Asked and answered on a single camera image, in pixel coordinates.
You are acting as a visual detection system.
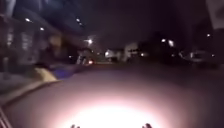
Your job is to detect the grey pavement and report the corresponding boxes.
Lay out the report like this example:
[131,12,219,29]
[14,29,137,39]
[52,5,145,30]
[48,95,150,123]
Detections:
[0,66,61,107]

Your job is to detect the pale building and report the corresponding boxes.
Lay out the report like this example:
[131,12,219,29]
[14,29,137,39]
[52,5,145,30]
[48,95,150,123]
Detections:
[104,41,141,63]

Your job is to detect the grey asphalt road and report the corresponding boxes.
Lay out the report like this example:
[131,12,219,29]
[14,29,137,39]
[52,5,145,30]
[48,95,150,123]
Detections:
[2,61,224,128]

